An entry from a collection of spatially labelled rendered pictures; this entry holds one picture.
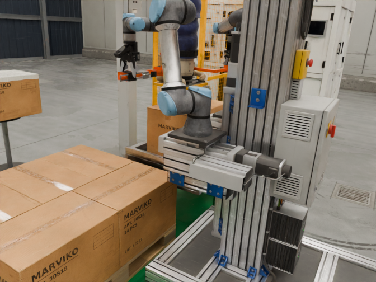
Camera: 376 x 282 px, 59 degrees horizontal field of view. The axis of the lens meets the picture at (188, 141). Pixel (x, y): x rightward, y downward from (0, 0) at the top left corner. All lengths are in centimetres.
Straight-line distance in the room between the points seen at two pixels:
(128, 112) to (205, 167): 216
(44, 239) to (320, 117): 140
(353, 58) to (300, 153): 925
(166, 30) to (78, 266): 124
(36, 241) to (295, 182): 126
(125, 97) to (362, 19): 831
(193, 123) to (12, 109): 231
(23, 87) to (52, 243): 213
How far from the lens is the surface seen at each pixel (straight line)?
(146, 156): 256
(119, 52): 200
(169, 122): 243
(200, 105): 157
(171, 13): 157
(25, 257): 171
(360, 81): 1066
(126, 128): 362
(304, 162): 161
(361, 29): 1075
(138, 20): 193
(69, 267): 183
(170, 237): 255
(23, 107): 363
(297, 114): 155
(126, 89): 351
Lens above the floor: 155
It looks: 19 degrees down
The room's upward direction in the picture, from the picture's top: 3 degrees clockwise
